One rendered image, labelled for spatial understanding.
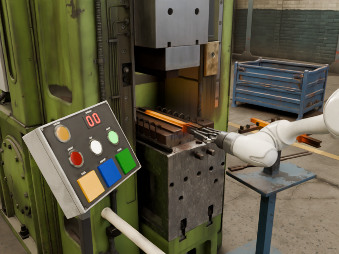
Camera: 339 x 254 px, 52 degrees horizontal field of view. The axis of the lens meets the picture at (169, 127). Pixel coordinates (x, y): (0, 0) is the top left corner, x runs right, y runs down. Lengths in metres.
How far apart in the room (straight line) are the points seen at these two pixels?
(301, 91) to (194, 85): 3.39
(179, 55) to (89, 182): 0.70
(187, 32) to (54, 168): 0.82
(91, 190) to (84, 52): 0.57
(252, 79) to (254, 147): 4.18
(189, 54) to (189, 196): 0.67
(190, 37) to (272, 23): 8.80
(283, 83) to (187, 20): 3.83
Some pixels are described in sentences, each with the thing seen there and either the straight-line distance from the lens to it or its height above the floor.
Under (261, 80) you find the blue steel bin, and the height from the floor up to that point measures 0.48.
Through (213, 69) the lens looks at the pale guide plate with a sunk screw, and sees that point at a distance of 1.85.
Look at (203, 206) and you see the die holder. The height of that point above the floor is 0.57.
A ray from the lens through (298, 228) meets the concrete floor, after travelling 2.80.
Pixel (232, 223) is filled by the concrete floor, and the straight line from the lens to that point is 2.72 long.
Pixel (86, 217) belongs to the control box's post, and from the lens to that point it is 1.33.
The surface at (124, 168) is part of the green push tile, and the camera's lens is 1.22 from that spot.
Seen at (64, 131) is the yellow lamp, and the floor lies 1.17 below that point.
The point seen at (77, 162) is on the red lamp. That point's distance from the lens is 1.09.
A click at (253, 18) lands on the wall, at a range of 10.66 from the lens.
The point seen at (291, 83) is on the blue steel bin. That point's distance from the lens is 5.19.
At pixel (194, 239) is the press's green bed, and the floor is 0.40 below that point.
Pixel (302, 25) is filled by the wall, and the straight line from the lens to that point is 9.85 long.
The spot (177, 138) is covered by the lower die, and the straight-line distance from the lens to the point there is 1.60.
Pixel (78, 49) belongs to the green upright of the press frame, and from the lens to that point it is 1.41.
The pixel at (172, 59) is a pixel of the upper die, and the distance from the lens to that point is 1.49.
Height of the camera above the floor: 1.52
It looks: 19 degrees down
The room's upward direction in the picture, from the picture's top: straight up
